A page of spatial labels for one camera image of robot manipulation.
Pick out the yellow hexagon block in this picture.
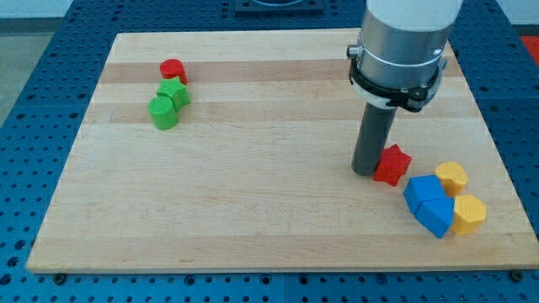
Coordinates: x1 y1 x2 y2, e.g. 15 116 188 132
451 194 487 235

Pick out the wooden board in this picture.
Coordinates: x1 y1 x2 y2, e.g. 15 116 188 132
26 29 538 274

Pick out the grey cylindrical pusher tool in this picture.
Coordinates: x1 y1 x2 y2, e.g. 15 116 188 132
351 104 397 176

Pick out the green cylinder block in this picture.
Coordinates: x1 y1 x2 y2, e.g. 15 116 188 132
147 97 179 130

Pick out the blue cube block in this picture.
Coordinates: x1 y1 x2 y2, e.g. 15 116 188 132
403 175 446 215

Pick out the yellow heart block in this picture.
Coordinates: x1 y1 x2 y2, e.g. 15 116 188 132
435 162 468 197

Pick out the green star block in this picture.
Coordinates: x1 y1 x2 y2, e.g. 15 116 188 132
156 77 190 111

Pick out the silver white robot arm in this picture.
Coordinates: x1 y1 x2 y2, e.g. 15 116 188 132
347 0 462 113

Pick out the red cylinder block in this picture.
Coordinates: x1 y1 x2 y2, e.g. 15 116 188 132
159 59 188 84

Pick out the red star block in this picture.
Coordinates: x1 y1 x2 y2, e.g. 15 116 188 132
373 144 413 187

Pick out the blue pentagon block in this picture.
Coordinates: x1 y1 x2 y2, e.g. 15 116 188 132
415 197 455 238

